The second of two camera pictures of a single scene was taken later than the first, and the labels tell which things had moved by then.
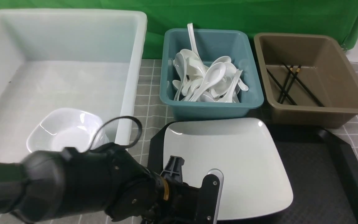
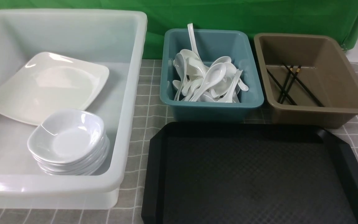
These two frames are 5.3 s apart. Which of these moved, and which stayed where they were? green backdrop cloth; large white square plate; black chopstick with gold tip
Moved: large white square plate
Stayed: black chopstick with gold tip; green backdrop cloth
